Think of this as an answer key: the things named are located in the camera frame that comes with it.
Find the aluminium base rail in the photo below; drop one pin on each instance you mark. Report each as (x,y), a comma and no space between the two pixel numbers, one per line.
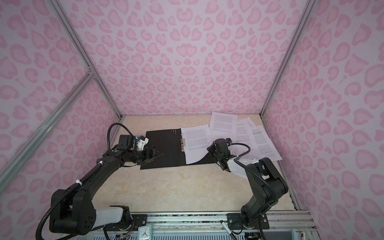
(280,225)

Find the white printed sheet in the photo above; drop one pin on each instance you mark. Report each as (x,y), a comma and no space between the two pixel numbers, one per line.
(244,153)
(196,140)
(245,134)
(223,126)

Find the aluminium diagonal frame bar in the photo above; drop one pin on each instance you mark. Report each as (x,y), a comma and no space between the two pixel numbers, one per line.
(19,160)

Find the black file folder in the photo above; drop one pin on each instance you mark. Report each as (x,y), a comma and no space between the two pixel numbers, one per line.
(171,144)

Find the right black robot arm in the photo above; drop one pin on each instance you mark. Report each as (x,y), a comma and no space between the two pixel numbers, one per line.
(266,182)

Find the black pen on rail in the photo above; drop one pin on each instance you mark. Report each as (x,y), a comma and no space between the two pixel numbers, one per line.
(227,229)

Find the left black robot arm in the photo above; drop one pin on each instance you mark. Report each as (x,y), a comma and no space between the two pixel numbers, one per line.
(72,211)

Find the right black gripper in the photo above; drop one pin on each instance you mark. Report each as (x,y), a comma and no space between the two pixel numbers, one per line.
(210,149)

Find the white printed sheet back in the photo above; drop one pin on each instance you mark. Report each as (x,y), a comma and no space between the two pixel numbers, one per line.
(223,126)

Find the small white desk clock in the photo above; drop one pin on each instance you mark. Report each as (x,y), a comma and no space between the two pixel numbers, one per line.
(145,232)

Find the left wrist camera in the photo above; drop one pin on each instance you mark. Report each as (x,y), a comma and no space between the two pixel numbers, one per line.
(132,143)

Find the white sheet green header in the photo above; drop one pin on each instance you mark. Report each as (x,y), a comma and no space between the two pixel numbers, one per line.
(262,137)

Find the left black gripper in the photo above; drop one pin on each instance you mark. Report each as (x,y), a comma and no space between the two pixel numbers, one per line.
(148,157)

